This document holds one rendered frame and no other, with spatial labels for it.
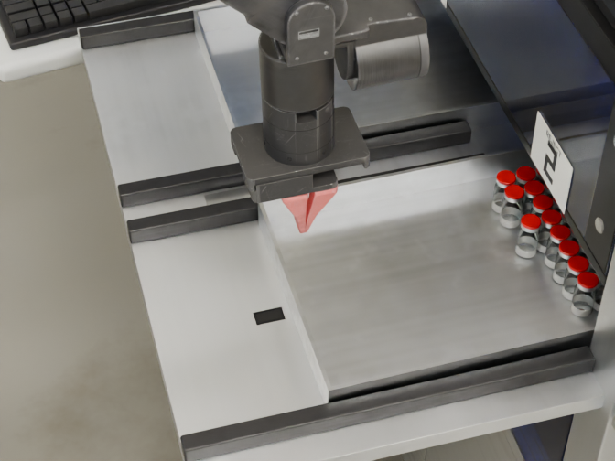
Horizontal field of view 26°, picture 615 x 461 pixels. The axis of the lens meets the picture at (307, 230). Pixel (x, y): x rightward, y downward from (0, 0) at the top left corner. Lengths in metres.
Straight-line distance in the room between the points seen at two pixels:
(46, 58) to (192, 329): 0.58
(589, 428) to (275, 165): 0.47
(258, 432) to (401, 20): 0.42
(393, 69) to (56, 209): 1.77
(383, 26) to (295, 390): 0.42
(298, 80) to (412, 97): 0.59
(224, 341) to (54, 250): 1.36
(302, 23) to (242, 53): 0.69
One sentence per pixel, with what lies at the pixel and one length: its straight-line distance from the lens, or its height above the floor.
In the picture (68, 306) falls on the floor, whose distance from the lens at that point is 2.55.
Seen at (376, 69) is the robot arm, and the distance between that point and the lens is 1.02.
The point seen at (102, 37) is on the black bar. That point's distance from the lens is 1.66.
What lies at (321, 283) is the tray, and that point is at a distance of 1.36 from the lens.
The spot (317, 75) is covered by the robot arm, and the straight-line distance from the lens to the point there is 1.00.
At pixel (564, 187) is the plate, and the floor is 1.02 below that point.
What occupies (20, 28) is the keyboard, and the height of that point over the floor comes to 0.83.
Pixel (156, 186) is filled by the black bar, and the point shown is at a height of 0.90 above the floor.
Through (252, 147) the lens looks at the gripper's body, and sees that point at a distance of 1.08.
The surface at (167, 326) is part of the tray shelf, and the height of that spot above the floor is 0.88.
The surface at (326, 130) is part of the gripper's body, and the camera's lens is 1.05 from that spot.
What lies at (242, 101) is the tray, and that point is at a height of 0.88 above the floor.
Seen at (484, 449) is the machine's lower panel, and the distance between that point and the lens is 1.73.
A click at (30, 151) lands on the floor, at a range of 2.87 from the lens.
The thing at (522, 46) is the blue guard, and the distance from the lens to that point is 1.33.
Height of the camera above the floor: 1.90
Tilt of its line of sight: 46 degrees down
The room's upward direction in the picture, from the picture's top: straight up
